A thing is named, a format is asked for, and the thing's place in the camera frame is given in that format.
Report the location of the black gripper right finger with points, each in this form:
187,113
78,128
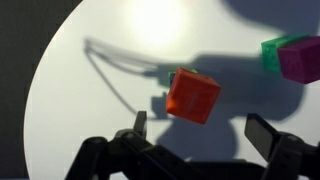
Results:
261,135

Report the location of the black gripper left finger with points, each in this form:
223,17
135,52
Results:
141,122

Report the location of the green block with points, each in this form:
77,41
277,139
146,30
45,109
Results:
270,55

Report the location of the magenta block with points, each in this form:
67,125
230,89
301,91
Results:
300,61

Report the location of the orange block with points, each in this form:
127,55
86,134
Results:
191,96

